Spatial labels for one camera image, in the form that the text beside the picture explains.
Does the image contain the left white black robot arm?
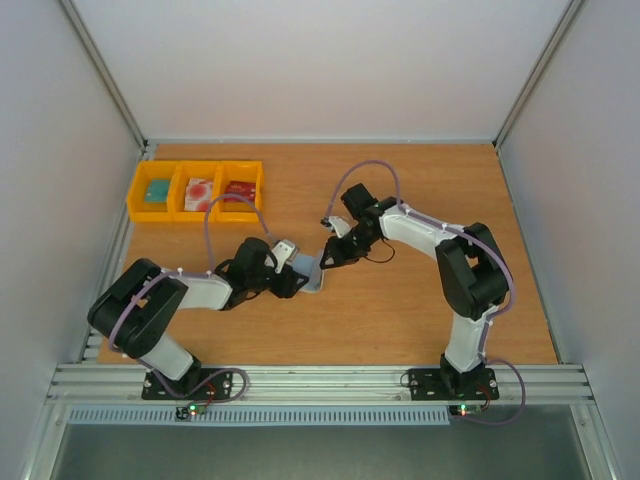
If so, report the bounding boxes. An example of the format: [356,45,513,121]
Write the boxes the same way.
[87,237,324,398]

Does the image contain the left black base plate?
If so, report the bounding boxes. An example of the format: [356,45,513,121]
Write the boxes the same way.
[141,367,238,401]

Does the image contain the left small circuit board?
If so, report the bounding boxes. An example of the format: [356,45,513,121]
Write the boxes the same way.
[175,404,207,421]

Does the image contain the right small circuit board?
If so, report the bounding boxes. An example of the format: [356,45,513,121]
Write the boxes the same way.
[450,404,485,417]

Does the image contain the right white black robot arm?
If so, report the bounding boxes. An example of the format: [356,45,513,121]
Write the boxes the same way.
[320,183,514,397]

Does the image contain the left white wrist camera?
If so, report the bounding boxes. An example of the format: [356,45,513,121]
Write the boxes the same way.
[271,240,298,274]

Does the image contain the small circuit board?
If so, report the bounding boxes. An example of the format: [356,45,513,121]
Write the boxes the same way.
[450,404,485,417]
[175,404,207,421]

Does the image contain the grey slotted cable duct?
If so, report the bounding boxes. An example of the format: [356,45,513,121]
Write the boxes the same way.
[68,405,450,427]

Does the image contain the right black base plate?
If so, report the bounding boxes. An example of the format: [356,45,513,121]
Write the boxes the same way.
[402,368,500,402]

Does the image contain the red card in bin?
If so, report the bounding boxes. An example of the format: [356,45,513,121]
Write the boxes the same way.
[224,181,257,202]

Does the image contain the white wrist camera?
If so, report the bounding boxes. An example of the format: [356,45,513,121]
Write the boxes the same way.
[321,216,351,238]
[271,240,298,274]

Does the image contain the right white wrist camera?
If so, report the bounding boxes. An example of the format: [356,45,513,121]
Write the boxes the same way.
[321,216,351,238]

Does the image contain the yellow three-compartment bin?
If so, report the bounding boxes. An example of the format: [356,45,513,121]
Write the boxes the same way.
[127,160,264,223]

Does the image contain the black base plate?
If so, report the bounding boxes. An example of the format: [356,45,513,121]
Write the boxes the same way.
[402,368,500,402]
[141,367,238,401]

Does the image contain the teal card in bin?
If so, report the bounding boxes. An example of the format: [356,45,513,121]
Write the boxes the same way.
[143,179,170,204]

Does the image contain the white red-dot card in bin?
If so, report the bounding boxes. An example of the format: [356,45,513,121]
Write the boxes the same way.
[184,178,213,212]

